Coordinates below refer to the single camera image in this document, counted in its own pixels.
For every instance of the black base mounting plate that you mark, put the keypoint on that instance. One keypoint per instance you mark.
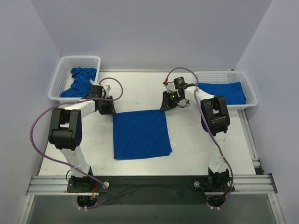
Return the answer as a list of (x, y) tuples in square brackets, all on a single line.
[(155, 190)]

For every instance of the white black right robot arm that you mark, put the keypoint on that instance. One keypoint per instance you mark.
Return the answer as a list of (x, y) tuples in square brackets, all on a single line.
[(215, 120)]

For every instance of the white perforated basket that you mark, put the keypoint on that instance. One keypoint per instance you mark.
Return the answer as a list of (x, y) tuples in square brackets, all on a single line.
[(226, 77), (62, 79)]

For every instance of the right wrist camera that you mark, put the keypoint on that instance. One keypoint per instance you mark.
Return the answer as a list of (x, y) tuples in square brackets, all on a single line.
[(178, 83)]

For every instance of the aluminium frame rail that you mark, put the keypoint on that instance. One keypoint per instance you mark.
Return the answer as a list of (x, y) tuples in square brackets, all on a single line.
[(253, 201)]

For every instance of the white perforated right basket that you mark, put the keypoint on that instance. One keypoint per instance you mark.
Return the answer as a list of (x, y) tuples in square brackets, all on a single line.
[(226, 77)]

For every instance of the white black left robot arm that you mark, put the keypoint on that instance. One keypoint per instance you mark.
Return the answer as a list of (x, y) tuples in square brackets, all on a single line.
[(66, 134)]

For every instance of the white perforated left basket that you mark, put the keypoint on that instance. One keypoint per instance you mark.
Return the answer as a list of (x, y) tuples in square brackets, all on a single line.
[(62, 79)]

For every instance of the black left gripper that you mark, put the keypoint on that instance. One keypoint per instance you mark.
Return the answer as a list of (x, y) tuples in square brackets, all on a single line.
[(106, 107)]

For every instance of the crumpled blue towels in basket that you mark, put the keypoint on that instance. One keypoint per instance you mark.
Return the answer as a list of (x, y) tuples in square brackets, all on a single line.
[(81, 85)]

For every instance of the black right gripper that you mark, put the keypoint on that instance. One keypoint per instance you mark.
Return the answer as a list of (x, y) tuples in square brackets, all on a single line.
[(167, 102)]

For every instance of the blue towel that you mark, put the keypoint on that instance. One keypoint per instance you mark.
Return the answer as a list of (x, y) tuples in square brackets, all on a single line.
[(232, 92), (140, 135)]

